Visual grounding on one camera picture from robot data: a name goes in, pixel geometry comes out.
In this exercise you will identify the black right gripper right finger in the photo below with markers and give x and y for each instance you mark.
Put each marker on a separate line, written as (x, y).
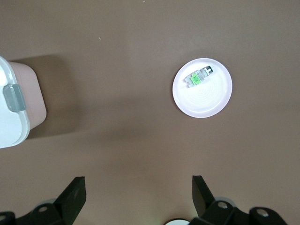
(211, 211)

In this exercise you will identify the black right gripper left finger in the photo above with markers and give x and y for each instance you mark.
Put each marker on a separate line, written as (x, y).
(58, 211)

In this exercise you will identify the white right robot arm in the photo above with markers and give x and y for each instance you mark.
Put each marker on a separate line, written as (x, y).
(177, 222)

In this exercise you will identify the pink storage box white lid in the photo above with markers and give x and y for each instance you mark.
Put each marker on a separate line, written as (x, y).
(32, 93)

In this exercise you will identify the pink round plate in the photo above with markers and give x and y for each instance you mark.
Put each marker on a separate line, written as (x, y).
(204, 103)

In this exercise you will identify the green switch module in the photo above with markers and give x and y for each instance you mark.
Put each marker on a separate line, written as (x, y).
(195, 79)

